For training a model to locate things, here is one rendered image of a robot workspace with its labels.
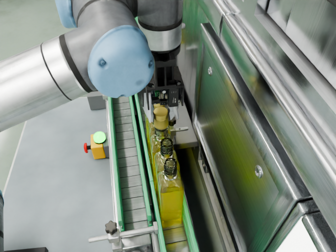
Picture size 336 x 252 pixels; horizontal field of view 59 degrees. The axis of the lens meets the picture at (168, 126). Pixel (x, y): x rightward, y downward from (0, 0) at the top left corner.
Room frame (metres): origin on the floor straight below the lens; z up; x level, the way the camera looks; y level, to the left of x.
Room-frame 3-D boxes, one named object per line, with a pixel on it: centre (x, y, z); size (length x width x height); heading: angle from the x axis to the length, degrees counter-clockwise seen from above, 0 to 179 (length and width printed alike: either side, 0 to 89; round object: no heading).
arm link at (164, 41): (0.47, 0.01, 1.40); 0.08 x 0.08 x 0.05
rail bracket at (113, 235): (0.29, 0.11, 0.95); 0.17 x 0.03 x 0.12; 101
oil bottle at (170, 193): (0.37, -0.01, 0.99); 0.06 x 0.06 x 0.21; 11
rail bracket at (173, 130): (0.64, -0.03, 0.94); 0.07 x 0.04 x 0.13; 101
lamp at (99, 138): (0.70, 0.25, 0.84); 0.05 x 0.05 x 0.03
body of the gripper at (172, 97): (0.46, 0.01, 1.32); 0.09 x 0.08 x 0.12; 10
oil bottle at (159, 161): (0.43, 0.00, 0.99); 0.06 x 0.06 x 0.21; 12
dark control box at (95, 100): (0.98, 0.31, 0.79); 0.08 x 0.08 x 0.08; 11
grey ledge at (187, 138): (1.11, 0.03, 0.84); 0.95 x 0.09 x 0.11; 11
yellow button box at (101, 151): (0.70, 0.25, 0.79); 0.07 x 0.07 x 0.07; 11
